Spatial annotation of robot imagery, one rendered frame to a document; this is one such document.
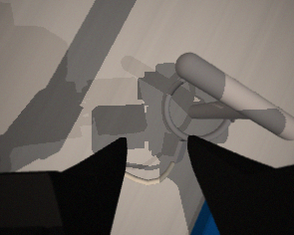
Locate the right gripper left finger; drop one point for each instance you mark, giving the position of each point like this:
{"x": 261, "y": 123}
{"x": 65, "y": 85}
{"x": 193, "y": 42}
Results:
{"x": 64, "y": 203}

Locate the white rounded cylinder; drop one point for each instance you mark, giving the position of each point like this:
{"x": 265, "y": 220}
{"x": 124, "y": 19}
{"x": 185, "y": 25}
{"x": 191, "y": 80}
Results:
{"x": 230, "y": 92}

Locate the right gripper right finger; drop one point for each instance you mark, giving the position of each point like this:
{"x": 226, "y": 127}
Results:
{"x": 243, "y": 197}

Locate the blue square tray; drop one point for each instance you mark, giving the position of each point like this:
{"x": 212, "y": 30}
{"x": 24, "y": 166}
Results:
{"x": 203, "y": 223}

